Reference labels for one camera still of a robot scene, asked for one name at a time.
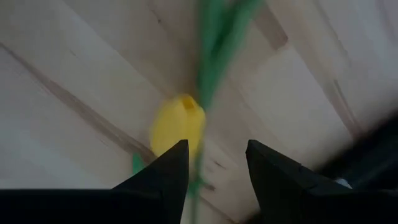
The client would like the yellow tulip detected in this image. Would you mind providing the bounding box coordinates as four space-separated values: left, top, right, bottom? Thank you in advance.
149 0 267 161

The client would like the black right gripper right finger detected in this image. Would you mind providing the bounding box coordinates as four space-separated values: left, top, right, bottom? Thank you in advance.
245 139 398 224

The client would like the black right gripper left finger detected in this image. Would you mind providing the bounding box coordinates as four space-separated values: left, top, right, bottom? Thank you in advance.
0 139 190 224

